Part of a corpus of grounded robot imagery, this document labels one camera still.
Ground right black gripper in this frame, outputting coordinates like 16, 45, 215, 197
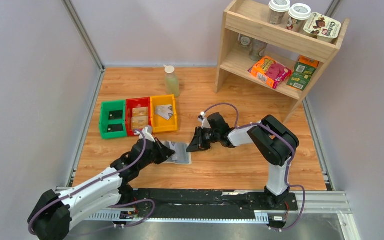
186, 127, 220, 153

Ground beige card holder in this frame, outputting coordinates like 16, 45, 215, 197
161, 141, 192, 165

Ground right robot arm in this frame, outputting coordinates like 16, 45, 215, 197
186, 112, 300, 210

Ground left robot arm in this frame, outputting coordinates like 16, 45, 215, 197
27, 136, 176, 240

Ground gold cards in red bin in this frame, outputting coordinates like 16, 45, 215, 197
131, 107, 149, 129

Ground silver cards in yellow bin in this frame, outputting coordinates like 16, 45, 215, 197
155, 104, 174, 121

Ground black cards in green bin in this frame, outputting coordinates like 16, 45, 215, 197
107, 109, 125, 133

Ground yellow plastic bin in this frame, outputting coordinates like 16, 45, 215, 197
150, 94, 179, 133

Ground red plastic bin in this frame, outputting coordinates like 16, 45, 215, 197
125, 97, 152, 137

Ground green soap bottle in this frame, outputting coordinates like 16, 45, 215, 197
163, 65, 180, 98

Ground green plastic bin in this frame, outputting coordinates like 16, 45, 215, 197
99, 99, 127, 140

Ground orange pink snack box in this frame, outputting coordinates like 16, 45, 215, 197
248, 55, 292, 90

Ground left glass jar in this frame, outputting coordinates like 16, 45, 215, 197
238, 34, 253, 49

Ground glass jar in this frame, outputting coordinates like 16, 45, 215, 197
238, 34, 253, 49
249, 39, 268, 62

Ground right glass jar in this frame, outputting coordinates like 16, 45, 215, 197
249, 39, 268, 62

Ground wooden shelf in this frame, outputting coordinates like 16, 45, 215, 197
214, 0, 350, 123

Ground green orange juice box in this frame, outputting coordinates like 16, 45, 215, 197
286, 55, 320, 91

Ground left paper coffee cup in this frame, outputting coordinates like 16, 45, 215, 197
268, 0, 291, 25

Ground paper coffee cup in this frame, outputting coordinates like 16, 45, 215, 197
268, 0, 291, 25
286, 3, 312, 33

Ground right paper coffee cup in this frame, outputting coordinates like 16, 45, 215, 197
286, 3, 312, 33

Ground Chobani yogurt cup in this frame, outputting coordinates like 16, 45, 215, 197
303, 12, 342, 43

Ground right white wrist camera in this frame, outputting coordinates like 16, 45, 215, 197
198, 111, 211, 129

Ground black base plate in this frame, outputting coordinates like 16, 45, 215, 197
119, 188, 299, 220

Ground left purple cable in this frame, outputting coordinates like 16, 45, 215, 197
27, 129, 156, 236

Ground aluminium frame rail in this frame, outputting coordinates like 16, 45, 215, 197
61, 186, 360, 240

